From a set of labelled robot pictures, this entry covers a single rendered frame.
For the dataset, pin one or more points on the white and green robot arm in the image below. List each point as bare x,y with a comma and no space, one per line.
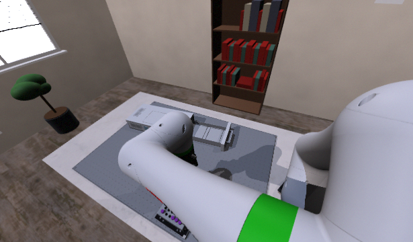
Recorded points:
366,154

